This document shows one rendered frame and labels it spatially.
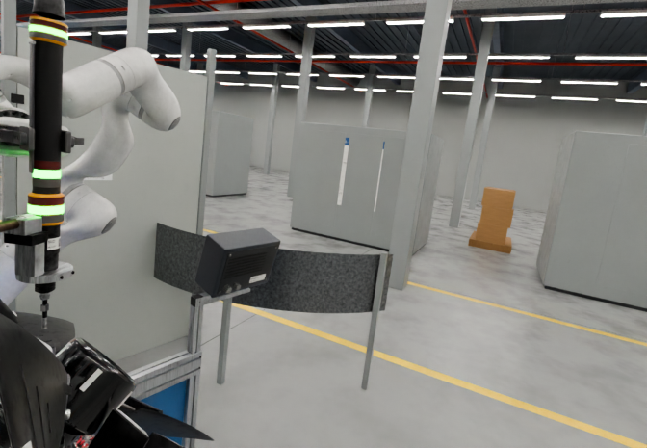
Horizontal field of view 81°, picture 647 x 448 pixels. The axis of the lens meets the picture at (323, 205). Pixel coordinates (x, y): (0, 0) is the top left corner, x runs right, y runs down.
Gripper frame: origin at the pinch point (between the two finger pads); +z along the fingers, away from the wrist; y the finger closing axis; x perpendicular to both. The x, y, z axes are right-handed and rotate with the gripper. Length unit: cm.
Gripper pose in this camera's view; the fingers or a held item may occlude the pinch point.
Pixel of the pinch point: (45, 140)
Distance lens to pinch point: 67.9
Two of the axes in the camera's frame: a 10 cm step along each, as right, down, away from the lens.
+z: 7.8, 1.8, -5.9
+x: 1.2, -9.8, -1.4
